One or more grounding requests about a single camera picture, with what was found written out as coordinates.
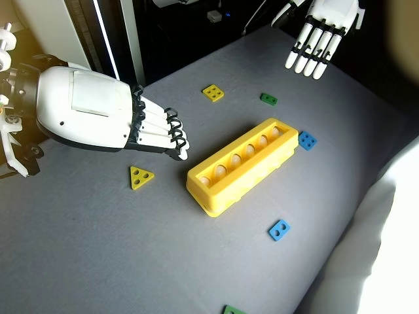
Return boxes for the yellow three-hole triangle block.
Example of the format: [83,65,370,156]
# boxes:
[130,166,155,191]

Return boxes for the yellow egg carton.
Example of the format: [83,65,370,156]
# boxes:
[185,117,299,218]

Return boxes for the blue two-hole block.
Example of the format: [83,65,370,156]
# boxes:
[267,219,291,242]

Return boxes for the grey table cloth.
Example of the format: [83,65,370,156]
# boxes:
[0,22,419,314]

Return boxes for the blue four-hole square block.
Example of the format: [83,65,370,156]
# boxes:
[298,131,318,151]

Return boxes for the yellow four-hole square block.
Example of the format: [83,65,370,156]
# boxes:
[202,84,226,104]

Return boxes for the white cable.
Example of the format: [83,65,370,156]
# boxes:
[241,0,269,37]

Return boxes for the white device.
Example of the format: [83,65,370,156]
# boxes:
[152,0,199,8]

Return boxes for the white cabinet with light strip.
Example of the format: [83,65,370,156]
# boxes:
[12,0,147,86]

